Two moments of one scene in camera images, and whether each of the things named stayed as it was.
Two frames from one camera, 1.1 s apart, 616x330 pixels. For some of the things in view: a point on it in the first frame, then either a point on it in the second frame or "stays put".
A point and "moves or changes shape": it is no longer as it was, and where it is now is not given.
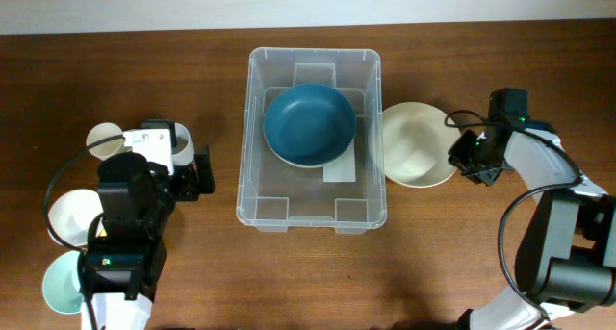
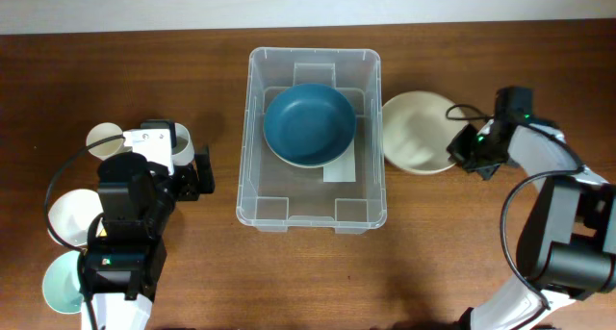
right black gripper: [455, 157] stays put
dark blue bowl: [310, 125] stays put
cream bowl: [410, 141] moves or changes shape
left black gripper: [190, 188] stays put
